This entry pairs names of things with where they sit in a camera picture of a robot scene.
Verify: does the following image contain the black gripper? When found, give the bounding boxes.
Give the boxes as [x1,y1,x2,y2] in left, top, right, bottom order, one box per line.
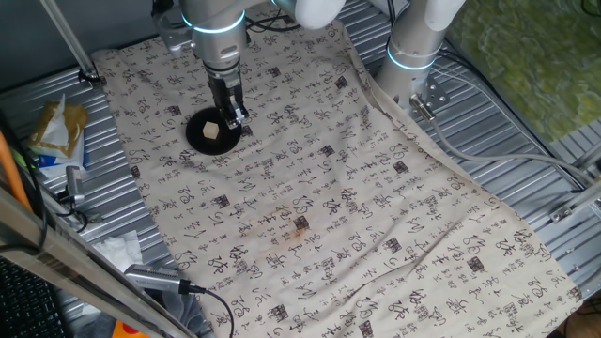
[205,65,250,131]

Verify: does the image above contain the round black scale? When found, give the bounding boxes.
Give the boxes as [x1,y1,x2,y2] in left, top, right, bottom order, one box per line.
[185,106,243,157]

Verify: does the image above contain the beige calligraphy print cloth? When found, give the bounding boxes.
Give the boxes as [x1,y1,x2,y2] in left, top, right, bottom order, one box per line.
[91,0,583,338]

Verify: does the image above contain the yellow tissue pack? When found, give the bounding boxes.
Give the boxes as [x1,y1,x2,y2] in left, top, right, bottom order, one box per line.
[26,95,90,178]

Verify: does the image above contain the crumpled white tissue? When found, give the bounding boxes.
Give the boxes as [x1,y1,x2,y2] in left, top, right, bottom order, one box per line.
[92,229,145,273]

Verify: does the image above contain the thin aluminium pole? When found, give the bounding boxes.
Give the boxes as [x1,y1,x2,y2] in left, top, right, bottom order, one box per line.
[39,0,102,85]

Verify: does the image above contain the orange tube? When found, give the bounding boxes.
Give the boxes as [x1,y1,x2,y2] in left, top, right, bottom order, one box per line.
[0,130,33,212]

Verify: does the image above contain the orange emergency stop box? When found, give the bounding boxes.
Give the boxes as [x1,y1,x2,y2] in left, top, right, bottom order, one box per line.
[111,320,151,338]

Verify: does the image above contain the black keyboard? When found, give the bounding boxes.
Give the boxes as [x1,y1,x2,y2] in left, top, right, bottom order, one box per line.
[0,255,71,338]

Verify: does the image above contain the aluminium corner profile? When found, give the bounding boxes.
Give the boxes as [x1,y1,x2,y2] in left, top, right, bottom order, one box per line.
[548,180,601,224]

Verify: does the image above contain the thick black gripper cable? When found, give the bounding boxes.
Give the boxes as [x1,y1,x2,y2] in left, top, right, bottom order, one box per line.
[243,13,301,34]

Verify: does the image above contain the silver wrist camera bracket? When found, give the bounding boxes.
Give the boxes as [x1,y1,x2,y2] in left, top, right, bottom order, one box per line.
[150,0,198,58]

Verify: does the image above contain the silver camera bar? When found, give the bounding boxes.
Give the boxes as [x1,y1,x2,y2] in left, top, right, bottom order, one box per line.
[124,263,206,296]

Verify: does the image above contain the black camera bar cable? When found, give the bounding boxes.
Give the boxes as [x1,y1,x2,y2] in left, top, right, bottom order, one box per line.
[187,281,236,338]

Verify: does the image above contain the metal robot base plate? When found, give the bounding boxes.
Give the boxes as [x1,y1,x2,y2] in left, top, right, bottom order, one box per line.
[408,77,450,114]

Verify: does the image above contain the aluminium frame bar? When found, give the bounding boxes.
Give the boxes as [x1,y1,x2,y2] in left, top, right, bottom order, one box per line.
[0,185,198,338]

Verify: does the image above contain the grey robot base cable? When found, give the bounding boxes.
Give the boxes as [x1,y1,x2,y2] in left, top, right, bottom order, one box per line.
[408,93,601,189]

